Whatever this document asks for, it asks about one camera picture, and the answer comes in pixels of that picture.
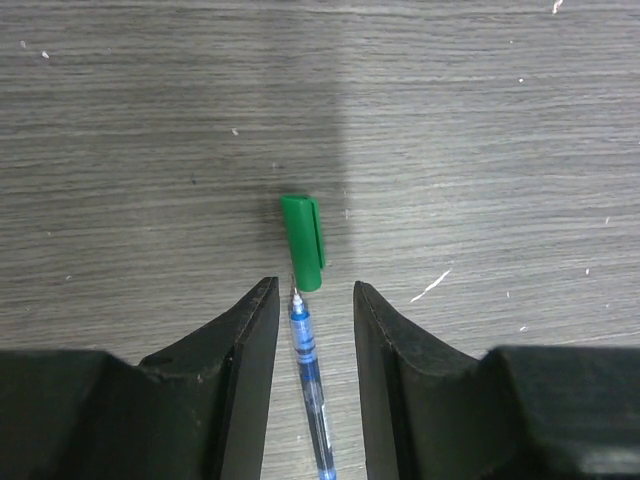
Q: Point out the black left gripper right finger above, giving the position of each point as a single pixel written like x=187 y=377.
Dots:
x=430 y=411

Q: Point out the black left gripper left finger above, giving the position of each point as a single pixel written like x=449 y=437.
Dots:
x=196 y=409

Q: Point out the green pen cap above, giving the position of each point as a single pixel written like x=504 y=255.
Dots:
x=305 y=239

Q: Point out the dark blue pen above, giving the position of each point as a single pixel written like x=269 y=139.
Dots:
x=304 y=345

